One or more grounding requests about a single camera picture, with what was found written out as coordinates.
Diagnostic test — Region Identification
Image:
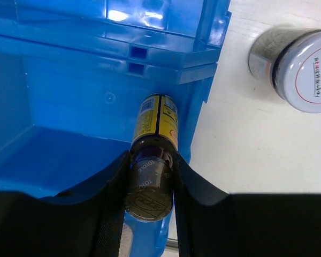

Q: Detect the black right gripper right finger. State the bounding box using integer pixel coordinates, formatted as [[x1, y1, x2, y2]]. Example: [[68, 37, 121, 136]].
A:
[[173, 155, 321, 256]]

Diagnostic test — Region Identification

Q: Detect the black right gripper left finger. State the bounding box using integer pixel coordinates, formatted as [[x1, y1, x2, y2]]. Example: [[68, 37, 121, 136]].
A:
[[0, 151, 130, 256]]

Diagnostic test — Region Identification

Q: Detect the blue three-compartment plastic bin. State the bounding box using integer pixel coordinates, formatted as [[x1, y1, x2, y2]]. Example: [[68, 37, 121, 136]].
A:
[[0, 1, 231, 256]]

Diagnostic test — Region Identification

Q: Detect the yellow-label brown bottle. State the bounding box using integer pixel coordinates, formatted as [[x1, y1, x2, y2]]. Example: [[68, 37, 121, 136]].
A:
[[125, 94, 178, 222]]

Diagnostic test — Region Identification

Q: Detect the right white-lid sauce jar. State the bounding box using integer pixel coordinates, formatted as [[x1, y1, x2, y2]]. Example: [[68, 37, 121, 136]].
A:
[[248, 26, 321, 114]]

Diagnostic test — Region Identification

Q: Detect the front aluminium rail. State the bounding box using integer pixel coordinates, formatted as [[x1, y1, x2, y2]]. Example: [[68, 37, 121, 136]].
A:
[[165, 238, 179, 252]]

